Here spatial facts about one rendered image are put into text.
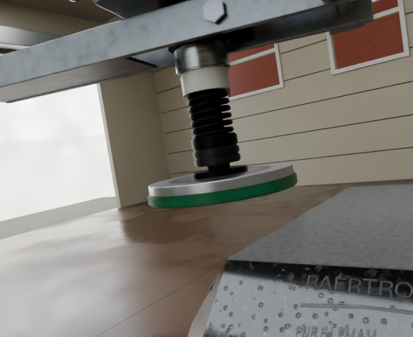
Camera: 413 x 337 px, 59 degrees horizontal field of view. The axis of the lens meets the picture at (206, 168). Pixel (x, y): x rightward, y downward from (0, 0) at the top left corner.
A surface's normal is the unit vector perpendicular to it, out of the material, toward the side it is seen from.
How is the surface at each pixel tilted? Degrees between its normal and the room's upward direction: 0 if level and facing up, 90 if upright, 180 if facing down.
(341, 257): 0
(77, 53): 90
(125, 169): 90
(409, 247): 0
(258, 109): 90
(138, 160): 90
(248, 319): 45
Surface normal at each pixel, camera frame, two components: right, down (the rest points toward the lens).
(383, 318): -0.51, -0.61
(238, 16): -0.36, 0.11
